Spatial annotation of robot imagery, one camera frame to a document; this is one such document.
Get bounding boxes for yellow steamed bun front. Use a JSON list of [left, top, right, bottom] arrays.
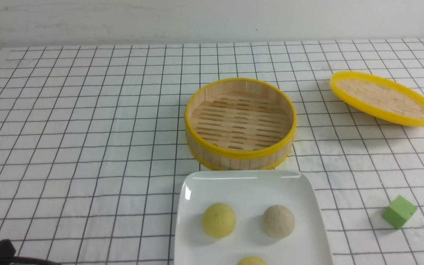
[[202, 203, 236, 239]]

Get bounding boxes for yellow steamed bun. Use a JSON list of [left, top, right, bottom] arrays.
[[237, 255, 268, 265], [202, 203, 236, 239]]

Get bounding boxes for beige steamed bun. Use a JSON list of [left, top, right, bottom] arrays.
[[261, 205, 296, 239]]

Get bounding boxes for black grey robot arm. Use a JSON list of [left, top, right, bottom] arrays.
[[0, 239, 60, 265]]

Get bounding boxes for white square plate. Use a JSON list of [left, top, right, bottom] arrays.
[[174, 170, 333, 265]]

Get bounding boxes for yellow rimmed bamboo steamer basket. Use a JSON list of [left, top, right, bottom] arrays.
[[184, 78, 297, 170]]

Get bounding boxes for white checkered tablecloth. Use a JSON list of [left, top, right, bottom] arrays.
[[0, 39, 424, 265]]

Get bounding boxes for yellow rimmed bamboo steamer lid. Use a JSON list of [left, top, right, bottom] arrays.
[[329, 71, 424, 127]]

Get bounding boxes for green foam cube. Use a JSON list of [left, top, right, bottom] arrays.
[[381, 195, 417, 230]]

